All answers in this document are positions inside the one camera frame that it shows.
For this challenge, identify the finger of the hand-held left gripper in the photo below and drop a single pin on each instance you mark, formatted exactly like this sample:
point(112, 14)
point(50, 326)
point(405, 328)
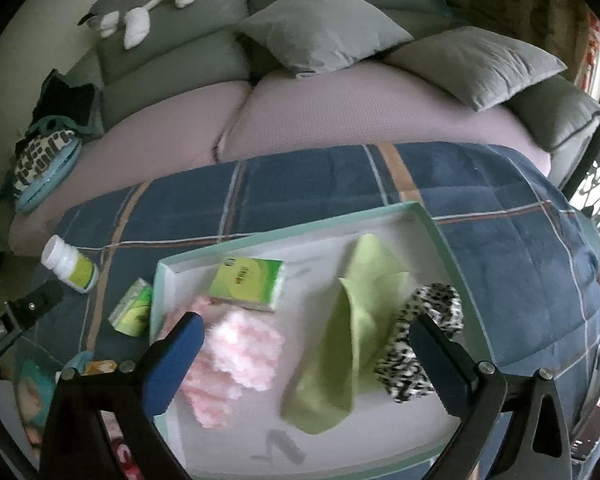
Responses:
point(35, 302)

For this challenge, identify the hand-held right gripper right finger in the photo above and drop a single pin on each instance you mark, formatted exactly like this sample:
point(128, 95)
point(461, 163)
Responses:
point(432, 355)

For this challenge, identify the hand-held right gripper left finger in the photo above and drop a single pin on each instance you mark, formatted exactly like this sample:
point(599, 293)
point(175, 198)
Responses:
point(180, 360)

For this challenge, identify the leopard print scrunchie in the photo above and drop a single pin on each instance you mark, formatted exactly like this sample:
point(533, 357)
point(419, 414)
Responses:
point(400, 365)

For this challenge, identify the white pill bottle green label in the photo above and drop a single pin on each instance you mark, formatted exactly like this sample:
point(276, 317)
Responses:
point(72, 262)

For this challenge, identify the teal plastic wipes box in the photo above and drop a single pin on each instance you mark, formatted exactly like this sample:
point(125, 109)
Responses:
point(30, 385)

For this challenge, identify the pink fluffy towel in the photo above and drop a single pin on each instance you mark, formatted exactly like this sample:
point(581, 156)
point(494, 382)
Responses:
point(240, 360)

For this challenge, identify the green tissue pack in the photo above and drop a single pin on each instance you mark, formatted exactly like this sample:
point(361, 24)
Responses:
point(245, 282)
point(130, 310)

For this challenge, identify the orange packet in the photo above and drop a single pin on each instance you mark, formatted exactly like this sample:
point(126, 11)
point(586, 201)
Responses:
point(100, 367)

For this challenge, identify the light green cloth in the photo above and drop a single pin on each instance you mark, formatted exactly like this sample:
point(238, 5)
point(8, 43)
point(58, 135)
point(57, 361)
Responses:
point(345, 340)

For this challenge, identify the white box lid teal rim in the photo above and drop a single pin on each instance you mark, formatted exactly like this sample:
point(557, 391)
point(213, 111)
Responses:
point(310, 425)

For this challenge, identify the blue plaid blanket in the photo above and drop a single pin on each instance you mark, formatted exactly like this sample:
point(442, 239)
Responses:
point(480, 210)

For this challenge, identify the mauve sofa seat cushion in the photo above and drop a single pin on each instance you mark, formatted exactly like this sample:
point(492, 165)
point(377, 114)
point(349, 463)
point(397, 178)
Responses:
point(355, 110)
point(155, 135)

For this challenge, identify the black clothing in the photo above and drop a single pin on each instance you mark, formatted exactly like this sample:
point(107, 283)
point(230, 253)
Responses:
point(65, 95)

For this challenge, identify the grey green sofa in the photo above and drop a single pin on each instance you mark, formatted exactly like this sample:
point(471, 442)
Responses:
point(180, 60)

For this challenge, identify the grey throw cushion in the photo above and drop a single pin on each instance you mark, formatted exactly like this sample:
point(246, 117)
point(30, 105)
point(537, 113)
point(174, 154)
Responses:
point(480, 65)
point(325, 25)

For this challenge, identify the grey white plush dog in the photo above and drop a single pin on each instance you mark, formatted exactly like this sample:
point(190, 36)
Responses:
point(130, 5)

